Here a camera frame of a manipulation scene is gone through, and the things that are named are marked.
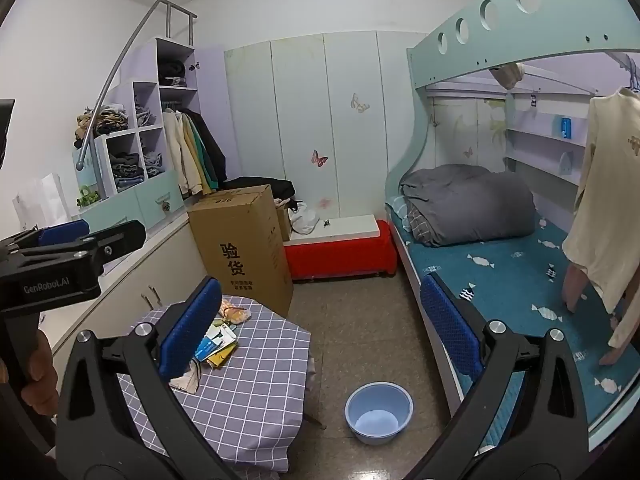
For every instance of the teal drawer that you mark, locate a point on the teal drawer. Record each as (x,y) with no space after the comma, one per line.
(150,195)
(115,210)

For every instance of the grey plaid blanket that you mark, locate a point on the grey plaid blanket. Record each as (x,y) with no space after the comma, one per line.
(420,227)

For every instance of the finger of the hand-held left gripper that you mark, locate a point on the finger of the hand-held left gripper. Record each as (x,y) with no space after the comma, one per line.
(65,232)
(120,242)

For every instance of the pink butterfly sticker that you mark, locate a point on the pink butterfly sticker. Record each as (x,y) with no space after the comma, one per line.
(319,158)

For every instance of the person's left hand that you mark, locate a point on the person's left hand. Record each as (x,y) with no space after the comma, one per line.
(42,375)

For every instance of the yellow garment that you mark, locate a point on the yellow garment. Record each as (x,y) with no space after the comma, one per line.
(196,165)

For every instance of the cream sweater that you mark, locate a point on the cream sweater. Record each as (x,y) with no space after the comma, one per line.
(605,200)

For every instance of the metal handrail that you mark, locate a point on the metal handrail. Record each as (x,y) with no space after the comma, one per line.
(170,22)

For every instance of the teal garment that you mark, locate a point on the teal garment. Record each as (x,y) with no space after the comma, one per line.
(206,160)

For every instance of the yellow packet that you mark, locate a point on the yellow packet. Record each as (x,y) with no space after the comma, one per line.
(221,358)

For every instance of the blue plastic basin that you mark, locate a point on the blue plastic basin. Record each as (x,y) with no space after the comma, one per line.
(380,422)

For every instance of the teal patterned bed sheet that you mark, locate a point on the teal patterned bed sheet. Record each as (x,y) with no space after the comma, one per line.
(500,270)

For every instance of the pink garment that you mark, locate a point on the pink garment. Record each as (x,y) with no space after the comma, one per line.
(575,290)

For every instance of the black folded clothes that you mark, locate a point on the black folded clothes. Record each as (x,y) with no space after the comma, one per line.
(172,72)

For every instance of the grey quilt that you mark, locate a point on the grey quilt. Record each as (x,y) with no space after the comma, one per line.
(470,200)

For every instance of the large cardboard box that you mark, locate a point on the large cardboard box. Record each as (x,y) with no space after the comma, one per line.
(240,240)

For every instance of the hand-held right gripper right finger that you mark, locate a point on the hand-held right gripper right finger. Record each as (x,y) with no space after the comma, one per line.
(450,325)

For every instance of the blue folded clothes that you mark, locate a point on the blue folded clothes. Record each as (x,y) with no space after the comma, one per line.
(154,164)

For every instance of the white low cabinet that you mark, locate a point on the white low cabinet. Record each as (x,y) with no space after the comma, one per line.
(140,270)

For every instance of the tan fabric bundle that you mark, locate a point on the tan fabric bundle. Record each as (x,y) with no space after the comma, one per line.
(507,75)

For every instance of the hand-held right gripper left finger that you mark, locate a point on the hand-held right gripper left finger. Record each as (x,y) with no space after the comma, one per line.
(190,330)

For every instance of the table with checked cloth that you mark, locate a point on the table with checked cloth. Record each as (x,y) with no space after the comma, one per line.
(260,375)

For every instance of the white paper bag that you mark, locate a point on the white paper bag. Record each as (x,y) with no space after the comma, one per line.
(40,200)

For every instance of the bunk bed with teal sheet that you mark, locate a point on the bunk bed with teal sheet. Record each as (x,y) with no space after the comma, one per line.
(500,55)

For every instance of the blue checked pillow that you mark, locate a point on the blue checked pillow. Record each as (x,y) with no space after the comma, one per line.
(397,210)

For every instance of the red cloth bench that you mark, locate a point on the red cloth bench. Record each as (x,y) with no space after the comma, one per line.
(340,255)

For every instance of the white lilac shelf unit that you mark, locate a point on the white lilac shelf unit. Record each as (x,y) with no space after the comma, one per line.
(150,55)

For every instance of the dark folded jeans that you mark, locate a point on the dark folded jeans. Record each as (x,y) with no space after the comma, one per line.
(127,167)

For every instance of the beige rag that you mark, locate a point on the beige rag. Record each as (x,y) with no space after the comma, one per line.
(186,379)

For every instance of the white board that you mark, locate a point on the white board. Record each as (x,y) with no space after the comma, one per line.
(345,227)

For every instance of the black jacket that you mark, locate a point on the black jacket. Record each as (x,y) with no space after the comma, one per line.
(212,145)

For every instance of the small white ornament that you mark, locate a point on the small white ornament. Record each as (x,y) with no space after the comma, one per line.
(566,165)

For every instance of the pinecone ornament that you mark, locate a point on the pinecone ornament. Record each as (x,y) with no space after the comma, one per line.
(164,205)

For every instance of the small blue box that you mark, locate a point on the small blue box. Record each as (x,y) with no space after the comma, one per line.
(566,127)

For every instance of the blue packet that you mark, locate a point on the blue packet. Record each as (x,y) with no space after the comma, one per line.
(206,351)

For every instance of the green artificial plant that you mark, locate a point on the green artificial plant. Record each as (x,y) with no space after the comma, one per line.
(89,196)

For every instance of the peach wrapper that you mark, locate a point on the peach wrapper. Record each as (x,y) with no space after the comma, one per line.
(236,311)

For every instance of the blue clothes hanger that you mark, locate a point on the blue clothes hanger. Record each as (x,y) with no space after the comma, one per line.
(631,72)

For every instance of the grey folded clothes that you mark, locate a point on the grey folded clothes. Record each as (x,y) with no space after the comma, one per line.
(144,116)

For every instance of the white plastic bag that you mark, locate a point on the white plastic bag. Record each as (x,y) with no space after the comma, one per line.
(305,221)

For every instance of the brown clothes pile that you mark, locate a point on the brown clothes pile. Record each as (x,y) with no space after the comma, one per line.
(102,122)

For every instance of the black clothing heap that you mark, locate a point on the black clothing heap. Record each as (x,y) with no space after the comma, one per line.
(260,185)

